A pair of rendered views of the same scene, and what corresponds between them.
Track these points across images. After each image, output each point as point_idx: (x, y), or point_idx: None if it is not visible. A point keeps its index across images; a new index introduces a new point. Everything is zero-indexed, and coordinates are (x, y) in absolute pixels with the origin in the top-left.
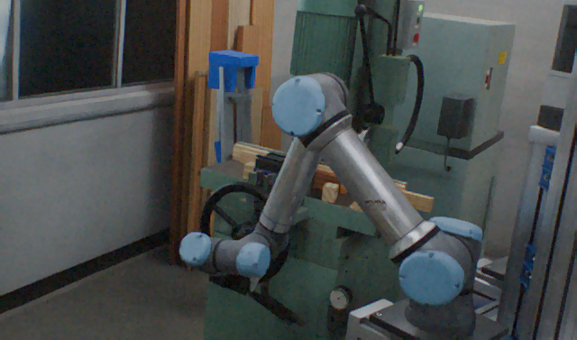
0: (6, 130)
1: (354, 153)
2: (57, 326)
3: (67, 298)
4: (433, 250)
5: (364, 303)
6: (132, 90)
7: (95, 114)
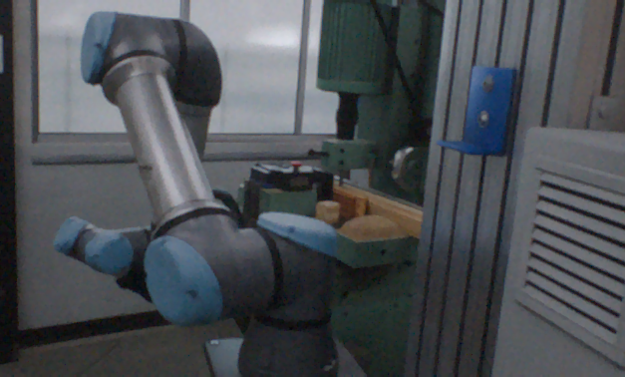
0: None
1: (137, 104)
2: (194, 347)
3: (223, 325)
4: (178, 237)
5: (356, 356)
6: (315, 140)
7: (262, 156)
